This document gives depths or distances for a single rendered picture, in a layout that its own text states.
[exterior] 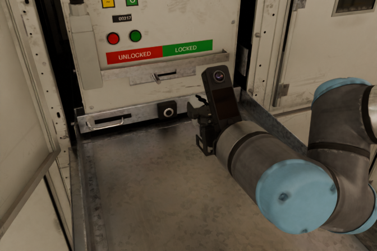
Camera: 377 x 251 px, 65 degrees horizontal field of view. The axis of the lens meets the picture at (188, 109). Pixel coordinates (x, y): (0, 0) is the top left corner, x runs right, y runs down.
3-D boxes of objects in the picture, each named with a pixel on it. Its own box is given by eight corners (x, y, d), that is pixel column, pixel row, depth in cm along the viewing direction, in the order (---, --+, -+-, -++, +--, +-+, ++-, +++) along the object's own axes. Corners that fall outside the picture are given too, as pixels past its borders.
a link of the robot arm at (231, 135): (226, 138, 43) (283, 124, 46) (212, 124, 47) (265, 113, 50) (226, 188, 46) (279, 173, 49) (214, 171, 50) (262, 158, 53)
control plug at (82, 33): (104, 88, 74) (91, 17, 64) (83, 91, 72) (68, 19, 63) (100, 75, 80) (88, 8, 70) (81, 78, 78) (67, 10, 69)
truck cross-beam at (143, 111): (239, 101, 105) (240, 86, 102) (80, 133, 89) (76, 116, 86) (233, 95, 109) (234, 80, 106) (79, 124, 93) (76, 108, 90)
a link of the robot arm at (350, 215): (386, 166, 46) (340, 143, 40) (384, 245, 43) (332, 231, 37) (330, 164, 54) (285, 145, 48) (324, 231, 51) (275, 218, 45)
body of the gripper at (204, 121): (193, 143, 61) (218, 174, 51) (191, 104, 58) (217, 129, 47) (226, 135, 63) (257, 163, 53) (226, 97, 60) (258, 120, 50)
